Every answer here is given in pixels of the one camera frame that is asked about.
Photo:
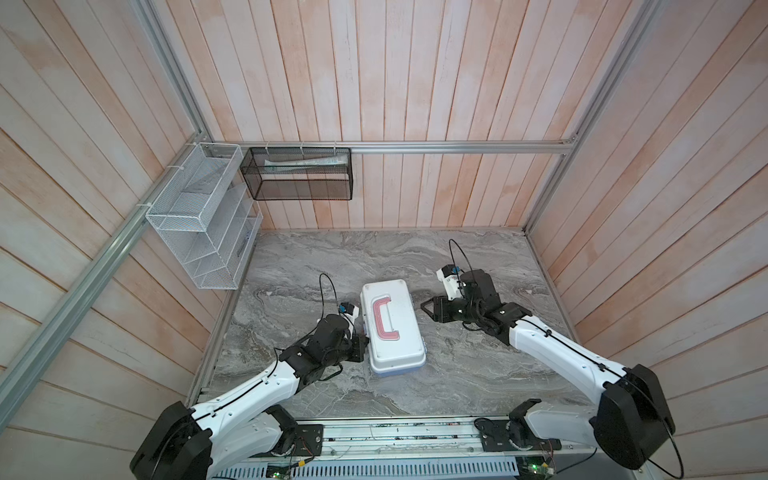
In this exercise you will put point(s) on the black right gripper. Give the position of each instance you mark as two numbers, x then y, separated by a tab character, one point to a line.
431	313

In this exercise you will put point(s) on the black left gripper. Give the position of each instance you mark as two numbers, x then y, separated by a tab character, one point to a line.
359	345

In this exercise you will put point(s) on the white and blue tool box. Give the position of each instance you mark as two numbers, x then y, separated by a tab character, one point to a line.
396	345

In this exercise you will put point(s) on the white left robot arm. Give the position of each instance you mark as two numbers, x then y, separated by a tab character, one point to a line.
198	442

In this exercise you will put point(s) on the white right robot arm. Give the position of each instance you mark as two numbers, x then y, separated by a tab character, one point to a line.
628	419

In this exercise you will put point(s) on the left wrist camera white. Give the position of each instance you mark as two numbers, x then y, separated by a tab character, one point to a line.
349	312

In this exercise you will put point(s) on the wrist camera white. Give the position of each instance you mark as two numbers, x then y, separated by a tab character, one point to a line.
449	276
349	312

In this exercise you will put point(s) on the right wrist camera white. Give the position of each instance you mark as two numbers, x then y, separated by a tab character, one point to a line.
449	276

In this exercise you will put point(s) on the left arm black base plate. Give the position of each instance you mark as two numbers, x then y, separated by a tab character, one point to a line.
306	440

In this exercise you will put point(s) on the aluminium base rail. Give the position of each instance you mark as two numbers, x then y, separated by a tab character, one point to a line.
374	438

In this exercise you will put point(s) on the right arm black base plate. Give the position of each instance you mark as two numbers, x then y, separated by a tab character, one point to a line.
509	435

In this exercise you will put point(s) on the white ventilated cable duct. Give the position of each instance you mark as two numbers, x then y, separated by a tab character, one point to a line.
417	468

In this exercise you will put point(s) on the aluminium frame horizontal bar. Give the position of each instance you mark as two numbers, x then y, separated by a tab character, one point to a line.
426	147

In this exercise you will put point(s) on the black wire mesh basket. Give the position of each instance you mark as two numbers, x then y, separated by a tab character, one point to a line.
298	173

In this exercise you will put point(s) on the white wire mesh shelf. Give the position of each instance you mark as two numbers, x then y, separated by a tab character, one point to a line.
207	220

